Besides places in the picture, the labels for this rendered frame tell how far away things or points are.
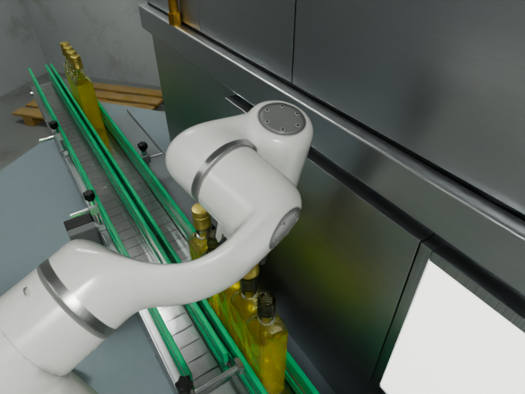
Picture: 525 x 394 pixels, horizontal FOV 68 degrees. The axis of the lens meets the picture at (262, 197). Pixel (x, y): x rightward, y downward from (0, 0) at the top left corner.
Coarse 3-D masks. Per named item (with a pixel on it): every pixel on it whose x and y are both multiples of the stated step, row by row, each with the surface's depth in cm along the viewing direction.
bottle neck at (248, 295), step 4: (240, 280) 65; (244, 280) 64; (248, 280) 64; (252, 280) 64; (256, 280) 65; (244, 284) 64; (248, 284) 64; (252, 284) 64; (256, 284) 66; (244, 288) 65; (248, 288) 65; (252, 288) 65; (256, 288) 66; (244, 292) 66; (248, 292) 66; (252, 292) 66; (256, 292) 67; (244, 296) 67; (248, 296) 66; (252, 296) 67
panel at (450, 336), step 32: (448, 288) 45; (416, 320) 52; (448, 320) 47; (480, 320) 43; (416, 352) 54; (448, 352) 49; (480, 352) 44; (512, 352) 41; (384, 384) 64; (416, 384) 57; (448, 384) 51; (480, 384) 46; (512, 384) 42
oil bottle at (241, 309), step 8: (240, 288) 69; (232, 296) 69; (240, 296) 68; (256, 296) 67; (232, 304) 69; (240, 304) 67; (248, 304) 67; (256, 304) 67; (232, 312) 71; (240, 312) 67; (248, 312) 66; (232, 320) 73; (240, 320) 69; (232, 328) 75; (240, 328) 70; (240, 336) 72; (240, 344) 74
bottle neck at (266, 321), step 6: (264, 294) 62; (270, 294) 62; (258, 300) 61; (264, 300) 63; (270, 300) 62; (258, 306) 61; (264, 306) 60; (270, 306) 60; (258, 312) 62; (264, 312) 61; (270, 312) 61; (258, 318) 63; (264, 318) 62; (270, 318) 62; (264, 324) 63; (270, 324) 63
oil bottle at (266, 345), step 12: (276, 312) 66; (252, 324) 64; (276, 324) 63; (252, 336) 64; (264, 336) 62; (276, 336) 64; (252, 348) 67; (264, 348) 63; (276, 348) 66; (252, 360) 70; (264, 360) 66; (276, 360) 68; (264, 372) 68; (276, 372) 71; (264, 384) 71; (276, 384) 74
